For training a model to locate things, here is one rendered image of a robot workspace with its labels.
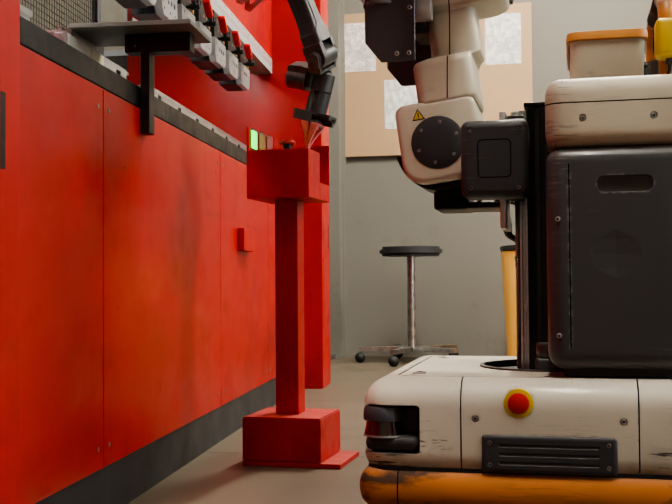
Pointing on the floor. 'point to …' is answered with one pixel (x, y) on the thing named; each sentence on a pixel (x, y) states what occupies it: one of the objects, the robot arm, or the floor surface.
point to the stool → (409, 307)
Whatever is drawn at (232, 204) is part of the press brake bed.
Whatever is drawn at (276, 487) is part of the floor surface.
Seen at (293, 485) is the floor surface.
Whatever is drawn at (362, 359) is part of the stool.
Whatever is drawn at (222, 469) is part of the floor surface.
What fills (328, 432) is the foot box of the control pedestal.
